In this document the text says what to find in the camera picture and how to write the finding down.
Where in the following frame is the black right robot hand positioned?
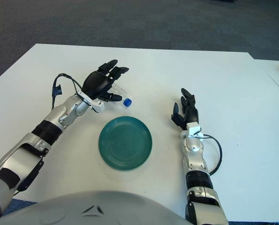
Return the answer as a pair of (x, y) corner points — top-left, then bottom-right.
(171, 88), (204, 139)

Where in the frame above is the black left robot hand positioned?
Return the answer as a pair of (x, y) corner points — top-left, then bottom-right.
(78, 60), (130, 114)

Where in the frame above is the clear plastic bottle blue cap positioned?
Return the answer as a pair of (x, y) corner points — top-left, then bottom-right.
(110, 82), (133, 108)

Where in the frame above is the green round plate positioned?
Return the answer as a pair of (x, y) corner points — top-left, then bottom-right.
(98, 116), (153, 172)

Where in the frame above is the white adjoining table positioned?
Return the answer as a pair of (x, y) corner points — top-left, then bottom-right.
(253, 59), (279, 98)

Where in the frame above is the silver robot torso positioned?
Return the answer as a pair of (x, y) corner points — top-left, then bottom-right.
(0, 190), (189, 225)

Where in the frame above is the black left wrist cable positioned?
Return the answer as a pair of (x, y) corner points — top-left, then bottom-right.
(51, 73), (84, 111)

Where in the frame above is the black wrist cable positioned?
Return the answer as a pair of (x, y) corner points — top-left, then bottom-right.
(51, 73), (84, 111)
(199, 134), (223, 176)

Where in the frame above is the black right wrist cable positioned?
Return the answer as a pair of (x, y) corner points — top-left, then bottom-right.
(199, 134), (223, 176)

